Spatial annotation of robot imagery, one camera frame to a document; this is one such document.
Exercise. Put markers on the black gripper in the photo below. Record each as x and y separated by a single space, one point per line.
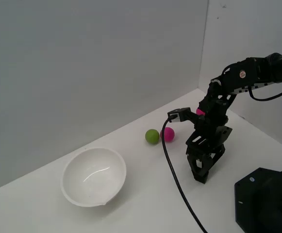
211 131

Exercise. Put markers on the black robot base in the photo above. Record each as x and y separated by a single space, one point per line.
267 201

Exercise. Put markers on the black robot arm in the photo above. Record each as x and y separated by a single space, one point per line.
247 72

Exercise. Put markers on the white bowl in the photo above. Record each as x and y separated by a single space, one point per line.
94 174

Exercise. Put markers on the pink ball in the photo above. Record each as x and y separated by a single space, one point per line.
169 134
199 111

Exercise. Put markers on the green ball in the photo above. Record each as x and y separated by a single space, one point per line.
152 136

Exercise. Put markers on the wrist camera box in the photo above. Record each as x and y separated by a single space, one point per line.
179 114

